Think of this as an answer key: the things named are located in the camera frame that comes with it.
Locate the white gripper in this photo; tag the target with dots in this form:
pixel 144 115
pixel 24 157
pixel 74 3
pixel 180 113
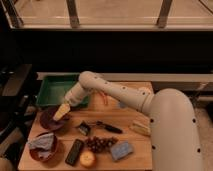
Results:
pixel 73 98

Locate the yellow red apple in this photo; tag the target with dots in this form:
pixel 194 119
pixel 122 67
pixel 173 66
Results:
pixel 87 159

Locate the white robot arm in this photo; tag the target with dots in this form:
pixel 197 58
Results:
pixel 174 133

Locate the green plastic tray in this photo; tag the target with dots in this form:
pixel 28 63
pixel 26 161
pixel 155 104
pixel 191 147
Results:
pixel 53 89

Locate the dark purple bowl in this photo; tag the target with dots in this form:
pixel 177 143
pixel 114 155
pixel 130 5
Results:
pixel 47 122

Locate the grey blue cloth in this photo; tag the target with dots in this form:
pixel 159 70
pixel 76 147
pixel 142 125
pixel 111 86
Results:
pixel 43 143

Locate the black rectangular remote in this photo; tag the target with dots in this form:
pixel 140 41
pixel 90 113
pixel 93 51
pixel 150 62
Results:
pixel 74 152

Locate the bunch of dark grapes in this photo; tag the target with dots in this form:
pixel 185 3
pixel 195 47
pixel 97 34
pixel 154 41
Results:
pixel 98 145

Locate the brown bowl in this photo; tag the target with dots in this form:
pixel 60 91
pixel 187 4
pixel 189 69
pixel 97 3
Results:
pixel 34 153

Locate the black chair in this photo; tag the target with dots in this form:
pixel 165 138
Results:
pixel 14 101

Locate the blue plastic cup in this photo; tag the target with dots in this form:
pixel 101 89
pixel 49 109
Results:
pixel 122 105

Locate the blue sponge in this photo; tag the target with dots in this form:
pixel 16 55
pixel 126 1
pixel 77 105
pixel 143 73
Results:
pixel 121 150

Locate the white paper cup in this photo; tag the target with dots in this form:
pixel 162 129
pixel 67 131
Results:
pixel 145 89

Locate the black handled peeler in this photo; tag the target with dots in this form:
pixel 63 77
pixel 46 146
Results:
pixel 85 127

